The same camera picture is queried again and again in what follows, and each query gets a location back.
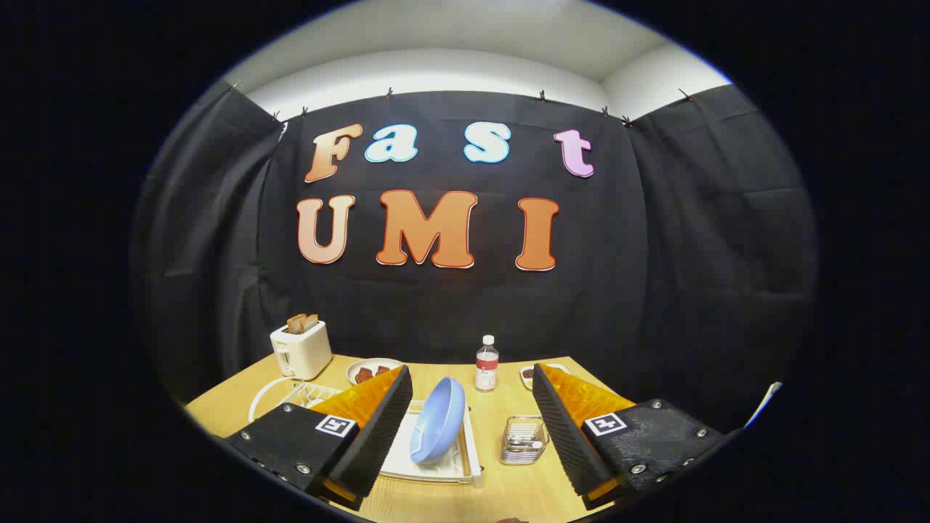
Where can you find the white toaster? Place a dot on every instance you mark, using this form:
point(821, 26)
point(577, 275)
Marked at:
point(309, 352)

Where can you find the black backdrop cloth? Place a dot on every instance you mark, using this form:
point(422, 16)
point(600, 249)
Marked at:
point(654, 254)

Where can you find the brown toast slice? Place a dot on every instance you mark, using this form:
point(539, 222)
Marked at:
point(294, 324)
point(311, 320)

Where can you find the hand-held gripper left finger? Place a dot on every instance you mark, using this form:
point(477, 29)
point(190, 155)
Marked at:
point(378, 436)

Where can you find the beige round dish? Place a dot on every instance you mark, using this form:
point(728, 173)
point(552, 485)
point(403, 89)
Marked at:
point(378, 362)

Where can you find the clear bottle with red label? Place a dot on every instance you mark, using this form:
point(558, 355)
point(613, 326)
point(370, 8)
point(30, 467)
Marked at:
point(487, 363)

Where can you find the white divided dish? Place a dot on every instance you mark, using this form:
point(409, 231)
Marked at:
point(524, 383)

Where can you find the blue plate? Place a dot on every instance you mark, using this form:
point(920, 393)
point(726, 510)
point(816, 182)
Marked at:
point(439, 418)

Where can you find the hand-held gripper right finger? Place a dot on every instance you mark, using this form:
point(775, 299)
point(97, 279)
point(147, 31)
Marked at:
point(567, 436)

